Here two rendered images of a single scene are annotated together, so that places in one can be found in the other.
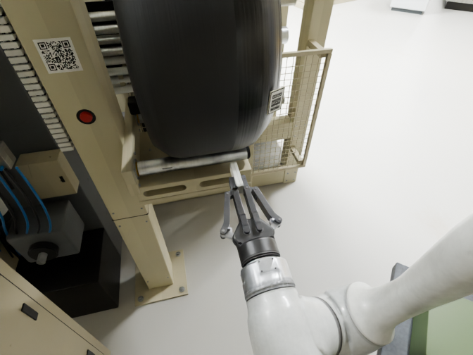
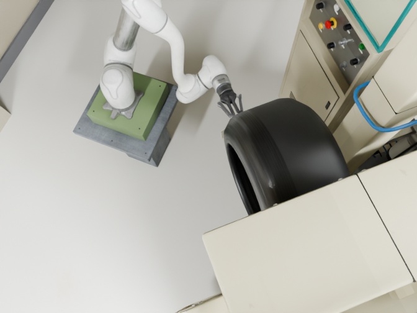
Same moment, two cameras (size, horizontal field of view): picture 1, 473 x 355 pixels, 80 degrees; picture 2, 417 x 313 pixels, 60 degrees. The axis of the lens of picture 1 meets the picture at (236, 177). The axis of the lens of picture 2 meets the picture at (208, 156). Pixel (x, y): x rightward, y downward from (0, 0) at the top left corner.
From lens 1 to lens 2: 1.61 m
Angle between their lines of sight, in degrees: 64
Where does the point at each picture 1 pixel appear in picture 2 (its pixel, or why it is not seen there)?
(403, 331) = (156, 126)
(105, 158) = not seen: hidden behind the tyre
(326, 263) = (170, 233)
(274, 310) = (219, 68)
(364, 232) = (132, 269)
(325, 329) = (203, 71)
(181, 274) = not seen: hidden behind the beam
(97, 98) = not seen: hidden behind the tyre
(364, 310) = (190, 77)
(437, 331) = (147, 115)
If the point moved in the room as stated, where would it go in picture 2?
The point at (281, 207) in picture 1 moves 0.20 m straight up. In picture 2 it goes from (207, 290) to (205, 290)
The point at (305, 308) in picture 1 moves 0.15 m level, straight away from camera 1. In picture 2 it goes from (209, 72) to (196, 97)
